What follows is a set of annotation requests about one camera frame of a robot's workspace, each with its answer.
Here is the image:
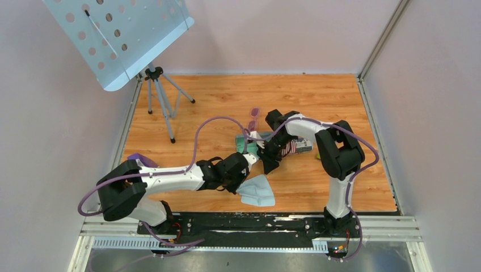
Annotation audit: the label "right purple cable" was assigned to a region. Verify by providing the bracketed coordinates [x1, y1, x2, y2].
[242, 117, 380, 262]

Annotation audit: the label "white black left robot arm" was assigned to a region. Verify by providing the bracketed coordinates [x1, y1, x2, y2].
[97, 152, 258, 234]

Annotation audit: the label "perforated metal music stand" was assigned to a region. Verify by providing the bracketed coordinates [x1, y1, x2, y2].
[44, 0, 196, 143]

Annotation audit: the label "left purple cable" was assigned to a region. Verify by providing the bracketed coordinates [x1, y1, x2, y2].
[78, 116, 251, 260]

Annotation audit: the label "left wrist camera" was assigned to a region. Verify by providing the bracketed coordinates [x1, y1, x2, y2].
[243, 152, 259, 172]

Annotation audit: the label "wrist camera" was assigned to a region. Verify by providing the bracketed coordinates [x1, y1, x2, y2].
[248, 130, 272, 149]
[243, 152, 259, 172]

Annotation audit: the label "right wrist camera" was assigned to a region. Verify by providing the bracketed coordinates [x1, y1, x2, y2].
[248, 130, 272, 149]

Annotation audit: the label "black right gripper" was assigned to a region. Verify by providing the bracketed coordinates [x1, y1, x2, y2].
[257, 134, 294, 175]

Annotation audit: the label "purple cable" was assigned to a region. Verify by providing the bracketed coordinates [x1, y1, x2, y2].
[78, 116, 251, 260]
[242, 117, 380, 262]

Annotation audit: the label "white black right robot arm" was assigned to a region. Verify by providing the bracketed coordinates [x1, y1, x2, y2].
[257, 109, 365, 237]

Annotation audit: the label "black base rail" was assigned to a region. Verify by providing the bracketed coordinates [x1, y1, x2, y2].
[79, 211, 424, 253]

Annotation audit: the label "grey-green glasses case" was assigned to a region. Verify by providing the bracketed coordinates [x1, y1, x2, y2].
[235, 134, 258, 157]

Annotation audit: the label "purple glasses case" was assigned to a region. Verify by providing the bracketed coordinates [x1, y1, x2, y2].
[127, 153, 159, 168]

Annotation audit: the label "flag print glasses case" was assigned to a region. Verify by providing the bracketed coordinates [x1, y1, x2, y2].
[281, 137, 314, 157]

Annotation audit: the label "light blue cloth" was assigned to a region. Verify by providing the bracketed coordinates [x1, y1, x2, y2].
[236, 175, 276, 207]

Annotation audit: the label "pink transparent sunglasses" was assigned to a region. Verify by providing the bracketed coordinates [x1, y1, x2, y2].
[247, 107, 260, 131]

